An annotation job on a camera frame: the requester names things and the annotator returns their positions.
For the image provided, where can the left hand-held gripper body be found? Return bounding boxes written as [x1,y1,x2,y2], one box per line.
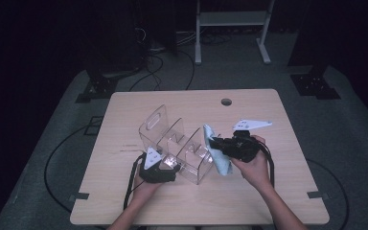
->
[138,147,177,184]

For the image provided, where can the black curved floor cable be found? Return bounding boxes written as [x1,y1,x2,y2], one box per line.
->
[176,49,196,91]

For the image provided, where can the grey tape piece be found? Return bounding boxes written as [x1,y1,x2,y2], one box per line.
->
[69,192,90,202]
[307,191,330,200]

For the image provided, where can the white metal stand frame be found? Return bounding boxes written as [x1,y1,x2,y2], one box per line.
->
[195,0,276,66]

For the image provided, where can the person's left hand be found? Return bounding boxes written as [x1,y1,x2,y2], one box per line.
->
[130,172,164,205]

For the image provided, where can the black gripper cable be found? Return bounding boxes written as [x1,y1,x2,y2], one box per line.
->
[123,153,147,210]
[258,142,276,190]

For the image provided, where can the tangle of black floor cables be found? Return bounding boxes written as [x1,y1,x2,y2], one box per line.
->
[127,54,165,92]

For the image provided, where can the black stand base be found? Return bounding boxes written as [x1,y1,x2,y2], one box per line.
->
[289,65,341,100]
[75,68,119,104]

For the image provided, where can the black floor cable loop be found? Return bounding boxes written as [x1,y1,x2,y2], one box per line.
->
[43,123,92,214]
[306,157,350,230]

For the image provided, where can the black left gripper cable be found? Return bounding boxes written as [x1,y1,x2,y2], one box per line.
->
[123,153,147,210]

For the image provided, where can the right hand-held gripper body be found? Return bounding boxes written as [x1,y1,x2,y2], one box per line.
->
[221,119,273,163]

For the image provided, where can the person's right hand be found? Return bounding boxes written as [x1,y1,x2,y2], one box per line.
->
[230,134,271,193]

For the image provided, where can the clear acrylic organizer box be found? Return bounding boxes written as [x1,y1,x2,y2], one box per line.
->
[138,103,217,186]

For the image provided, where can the light blue cleaning cloth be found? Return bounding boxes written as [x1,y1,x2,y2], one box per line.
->
[202,124,234,176]

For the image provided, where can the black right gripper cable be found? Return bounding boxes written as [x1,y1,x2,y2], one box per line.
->
[258,142,276,190]

